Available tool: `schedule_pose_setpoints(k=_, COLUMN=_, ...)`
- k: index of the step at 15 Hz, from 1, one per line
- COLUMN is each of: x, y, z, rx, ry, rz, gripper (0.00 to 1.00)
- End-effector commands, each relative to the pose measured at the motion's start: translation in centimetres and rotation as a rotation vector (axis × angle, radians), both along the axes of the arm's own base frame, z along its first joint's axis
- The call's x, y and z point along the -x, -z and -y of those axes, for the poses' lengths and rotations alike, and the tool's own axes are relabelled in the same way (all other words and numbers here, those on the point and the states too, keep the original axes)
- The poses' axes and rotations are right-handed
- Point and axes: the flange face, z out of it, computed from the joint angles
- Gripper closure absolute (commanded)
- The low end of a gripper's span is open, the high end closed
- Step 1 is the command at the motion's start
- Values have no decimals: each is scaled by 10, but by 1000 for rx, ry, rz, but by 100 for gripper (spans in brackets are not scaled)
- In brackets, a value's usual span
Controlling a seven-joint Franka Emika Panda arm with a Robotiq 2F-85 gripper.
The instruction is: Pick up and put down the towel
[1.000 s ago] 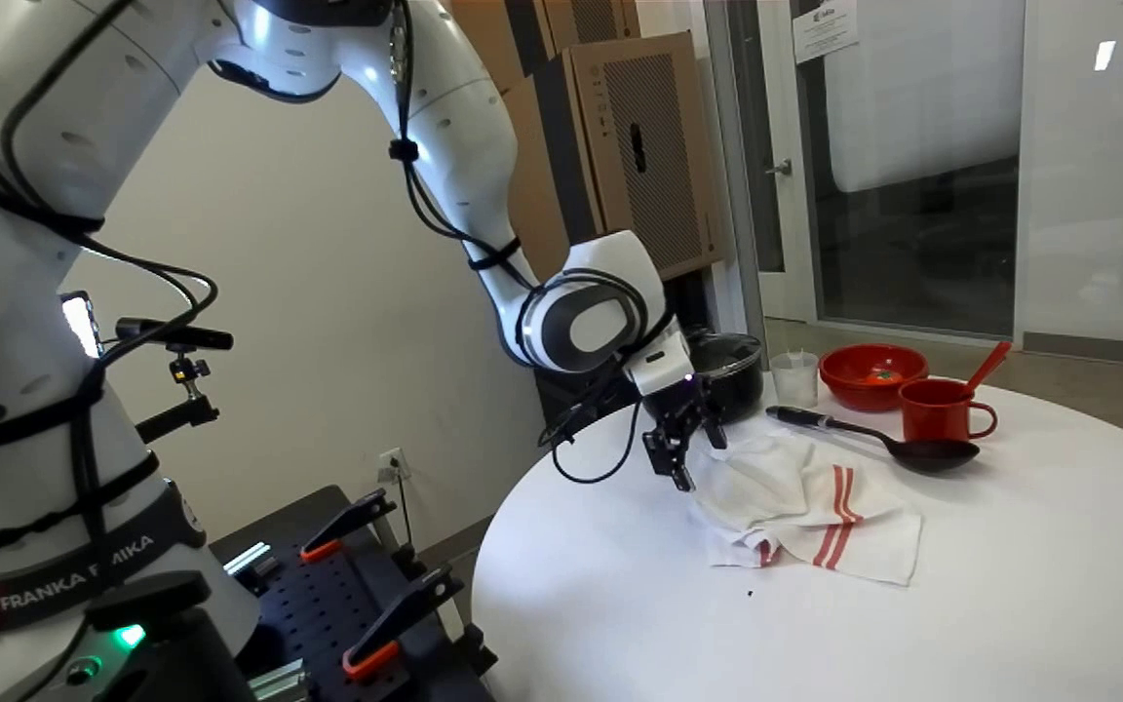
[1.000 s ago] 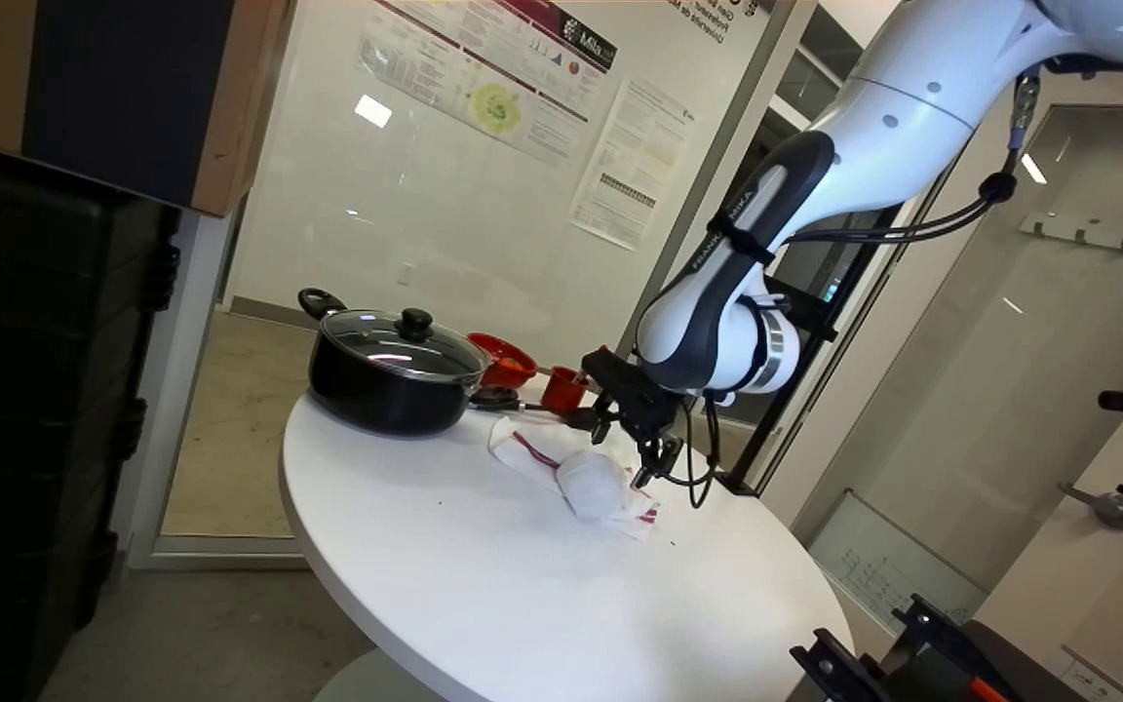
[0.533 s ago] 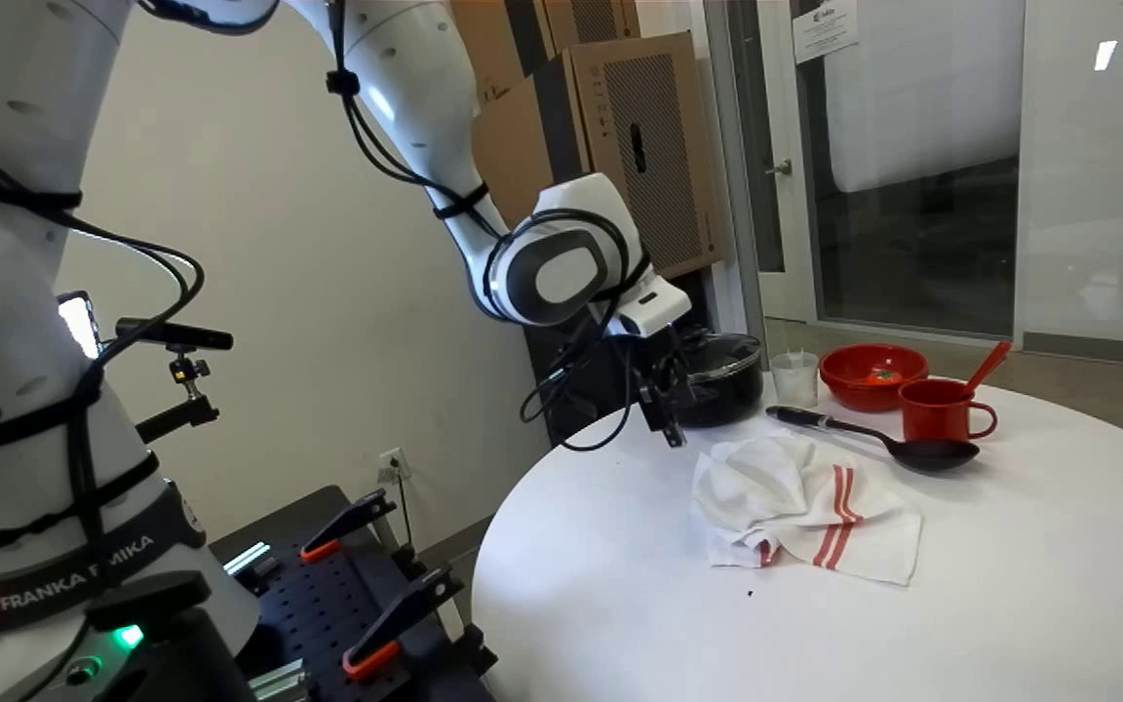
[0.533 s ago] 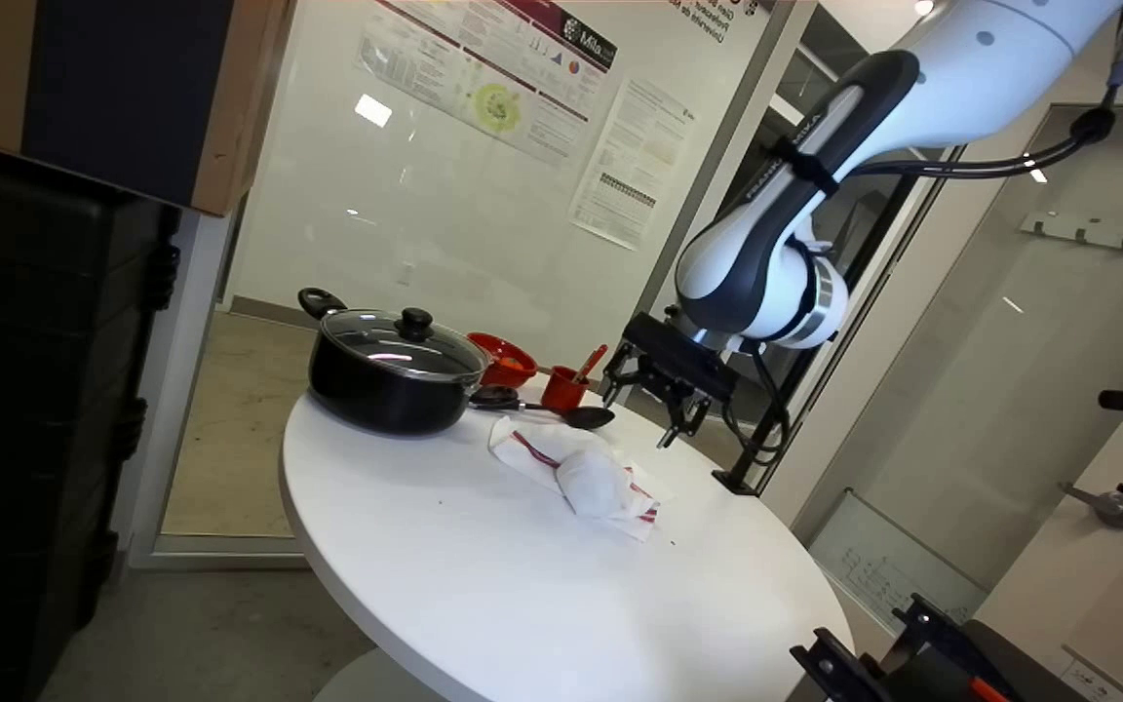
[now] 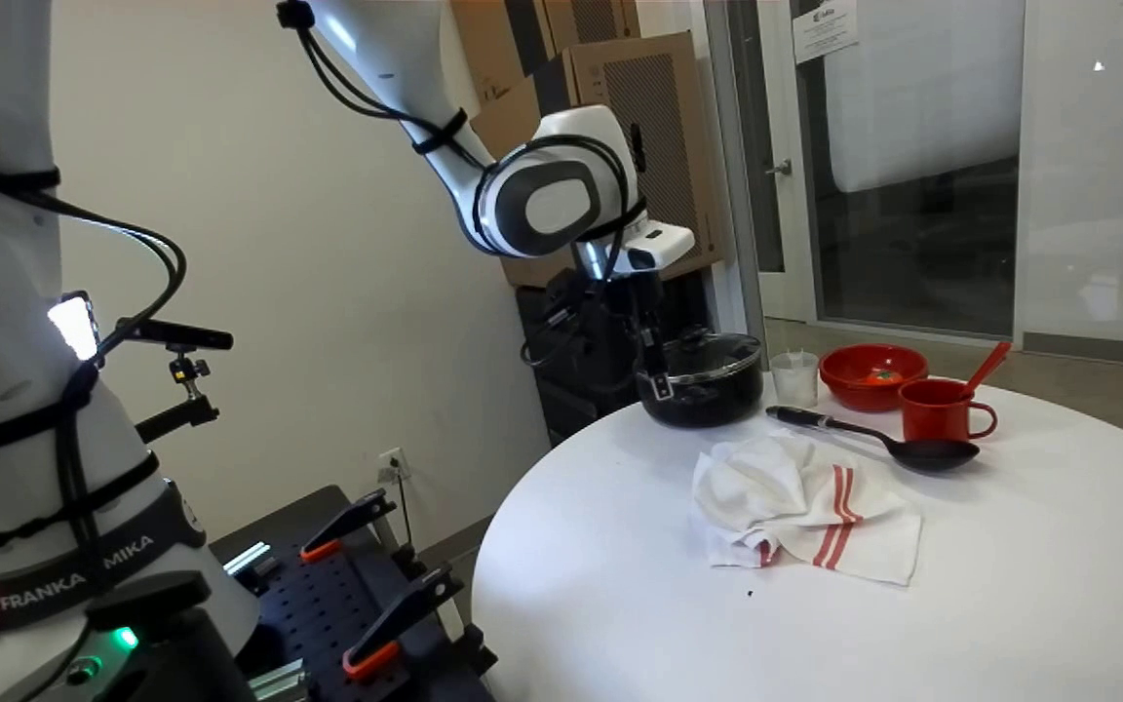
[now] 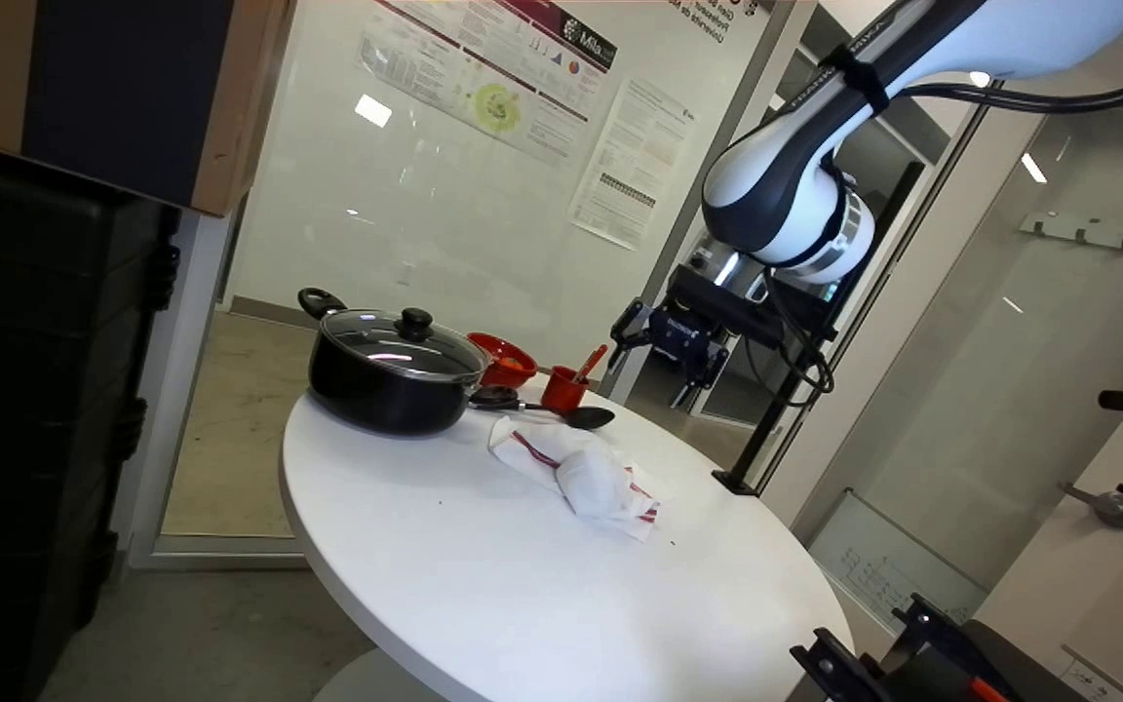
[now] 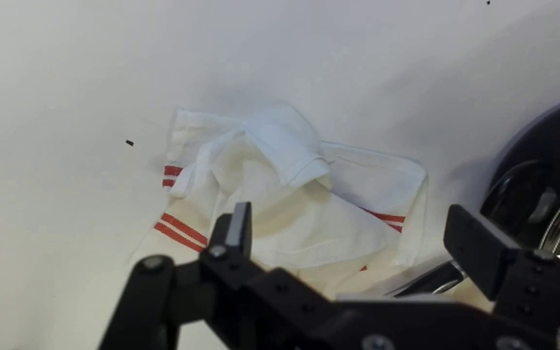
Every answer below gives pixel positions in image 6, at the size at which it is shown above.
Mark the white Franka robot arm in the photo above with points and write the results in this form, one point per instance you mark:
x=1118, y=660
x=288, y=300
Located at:
x=796, y=181

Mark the wall coat hook rail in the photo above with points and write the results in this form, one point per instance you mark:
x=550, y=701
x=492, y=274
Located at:
x=1108, y=237

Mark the white paper notice sheet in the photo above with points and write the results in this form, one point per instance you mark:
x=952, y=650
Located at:
x=635, y=161

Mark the red plastic cup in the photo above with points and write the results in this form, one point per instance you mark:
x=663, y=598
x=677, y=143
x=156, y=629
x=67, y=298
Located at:
x=566, y=393

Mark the black metal clamp frame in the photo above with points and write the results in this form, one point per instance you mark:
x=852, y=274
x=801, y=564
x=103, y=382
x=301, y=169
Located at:
x=905, y=658

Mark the black spoon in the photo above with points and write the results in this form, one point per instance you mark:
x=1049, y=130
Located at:
x=588, y=420

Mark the grey round knob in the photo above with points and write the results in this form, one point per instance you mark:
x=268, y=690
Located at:
x=1114, y=507

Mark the white towel with red stripes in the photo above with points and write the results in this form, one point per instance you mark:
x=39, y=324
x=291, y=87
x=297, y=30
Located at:
x=581, y=473

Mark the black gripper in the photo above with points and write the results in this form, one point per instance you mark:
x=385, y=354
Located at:
x=692, y=337

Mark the red plastic bowl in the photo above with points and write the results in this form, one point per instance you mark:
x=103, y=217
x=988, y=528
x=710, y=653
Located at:
x=503, y=358

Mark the black equipment case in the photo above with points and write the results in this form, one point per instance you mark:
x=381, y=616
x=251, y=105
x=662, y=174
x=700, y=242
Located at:
x=30, y=429

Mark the black cooking pot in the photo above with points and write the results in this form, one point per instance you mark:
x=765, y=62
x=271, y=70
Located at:
x=381, y=393

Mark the black tripod stand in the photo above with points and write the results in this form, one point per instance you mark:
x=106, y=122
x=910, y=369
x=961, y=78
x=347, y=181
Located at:
x=778, y=402

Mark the large wall poster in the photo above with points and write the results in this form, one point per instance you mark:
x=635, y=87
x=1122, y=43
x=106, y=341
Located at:
x=497, y=70

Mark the glass pot lid black knob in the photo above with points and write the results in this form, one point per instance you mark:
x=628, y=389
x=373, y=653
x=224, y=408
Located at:
x=399, y=345

